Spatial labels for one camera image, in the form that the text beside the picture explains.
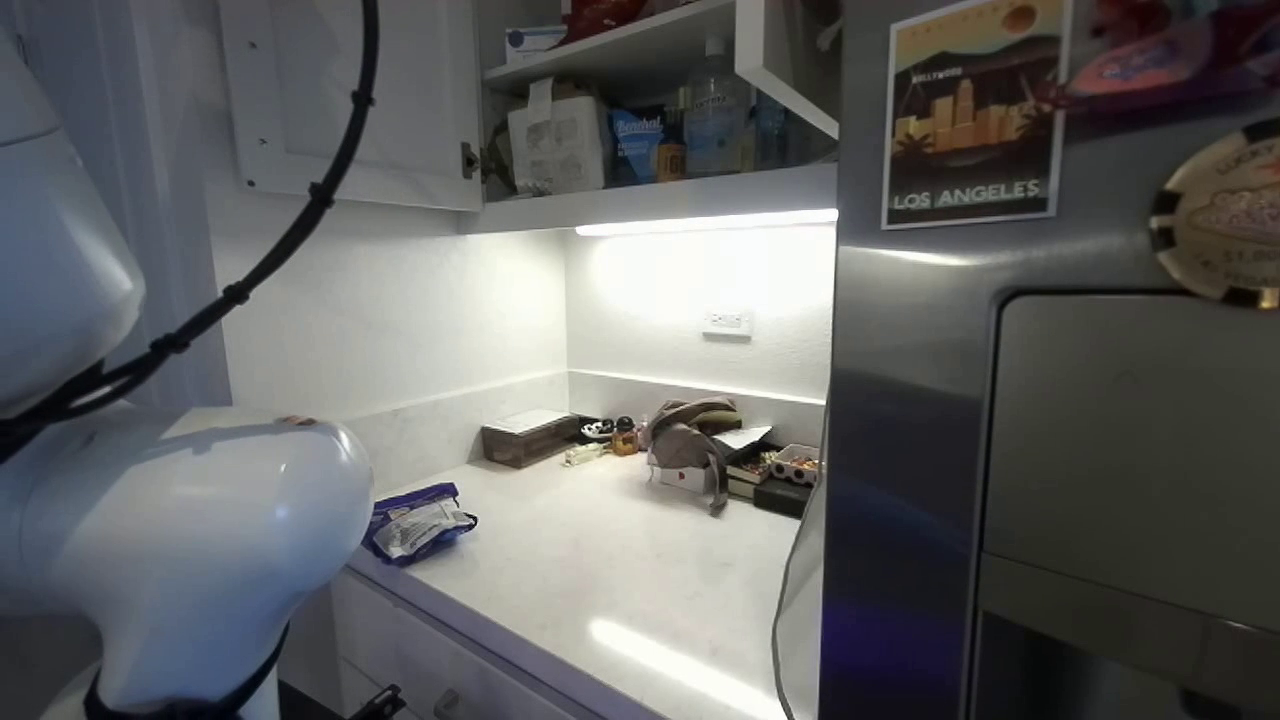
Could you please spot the white base cabinet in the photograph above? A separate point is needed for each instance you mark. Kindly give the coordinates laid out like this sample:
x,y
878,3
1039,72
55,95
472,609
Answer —
x,y
443,662

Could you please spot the red colourful magnet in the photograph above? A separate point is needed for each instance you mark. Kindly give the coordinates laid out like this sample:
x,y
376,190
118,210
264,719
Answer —
x,y
1163,55

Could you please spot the brown figurine bottle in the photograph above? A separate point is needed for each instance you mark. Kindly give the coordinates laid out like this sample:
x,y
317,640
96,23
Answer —
x,y
627,439

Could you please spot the orange bottle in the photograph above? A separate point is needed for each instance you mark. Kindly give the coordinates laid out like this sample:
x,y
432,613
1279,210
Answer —
x,y
669,161

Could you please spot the red snack package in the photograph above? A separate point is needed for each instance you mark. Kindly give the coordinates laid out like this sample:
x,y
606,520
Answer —
x,y
606,17

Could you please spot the small white box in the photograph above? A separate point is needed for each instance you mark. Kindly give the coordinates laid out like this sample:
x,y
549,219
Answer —
x,y
532,43

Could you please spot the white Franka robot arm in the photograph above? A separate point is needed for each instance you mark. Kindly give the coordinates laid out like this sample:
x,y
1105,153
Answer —
x,y
202,533

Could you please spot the small black object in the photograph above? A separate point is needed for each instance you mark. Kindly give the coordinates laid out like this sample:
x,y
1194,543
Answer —
x,y
596,431

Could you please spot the stainless steel refrigerator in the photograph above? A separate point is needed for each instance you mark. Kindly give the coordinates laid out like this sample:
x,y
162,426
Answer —
x,y
934,464

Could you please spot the under-cabinet light strip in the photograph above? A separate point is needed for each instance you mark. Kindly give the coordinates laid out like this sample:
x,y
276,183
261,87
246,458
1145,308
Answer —
x,y
706,220

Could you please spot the brown box white top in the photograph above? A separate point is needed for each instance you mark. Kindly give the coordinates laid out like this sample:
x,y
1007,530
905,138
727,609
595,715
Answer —
x,y
532,439

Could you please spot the white wall outlet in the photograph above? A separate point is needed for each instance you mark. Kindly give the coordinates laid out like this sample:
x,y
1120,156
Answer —
x,y
729,325

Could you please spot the white paper bag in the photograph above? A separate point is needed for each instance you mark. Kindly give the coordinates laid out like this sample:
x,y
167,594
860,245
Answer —
x,y
562,142

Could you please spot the blue foil package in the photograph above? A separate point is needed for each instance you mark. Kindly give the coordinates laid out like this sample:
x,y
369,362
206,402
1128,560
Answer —
x,y
421,520

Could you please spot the Los Angeles poster magnet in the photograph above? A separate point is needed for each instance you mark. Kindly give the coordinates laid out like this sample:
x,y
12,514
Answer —
x,y
972,115

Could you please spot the white cabinet door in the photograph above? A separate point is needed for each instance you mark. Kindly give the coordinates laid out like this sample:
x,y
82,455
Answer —
x,y
384,95
786,65

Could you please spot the dark flat box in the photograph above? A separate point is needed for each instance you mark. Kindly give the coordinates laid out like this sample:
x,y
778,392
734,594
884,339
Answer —
x,y
788,482

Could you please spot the gold round magnet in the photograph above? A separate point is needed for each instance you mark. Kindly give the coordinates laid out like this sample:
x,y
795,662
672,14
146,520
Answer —
x,y
1224,215

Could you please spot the clear plastic bottle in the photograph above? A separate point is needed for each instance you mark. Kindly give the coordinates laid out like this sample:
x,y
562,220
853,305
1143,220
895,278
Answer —
x,y
723,120

